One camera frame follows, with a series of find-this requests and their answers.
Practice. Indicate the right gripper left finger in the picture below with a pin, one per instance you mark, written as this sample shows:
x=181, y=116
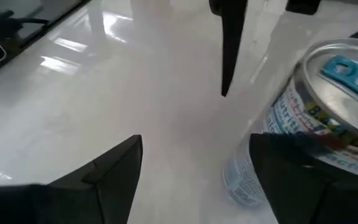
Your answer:
x=73, y=202

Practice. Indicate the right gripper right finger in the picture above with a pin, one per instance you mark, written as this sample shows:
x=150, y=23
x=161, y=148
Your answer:
x=306, y=199

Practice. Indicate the silver and blue slim can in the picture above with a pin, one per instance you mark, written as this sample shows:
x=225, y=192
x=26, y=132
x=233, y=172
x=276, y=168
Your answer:
x=322, y=102

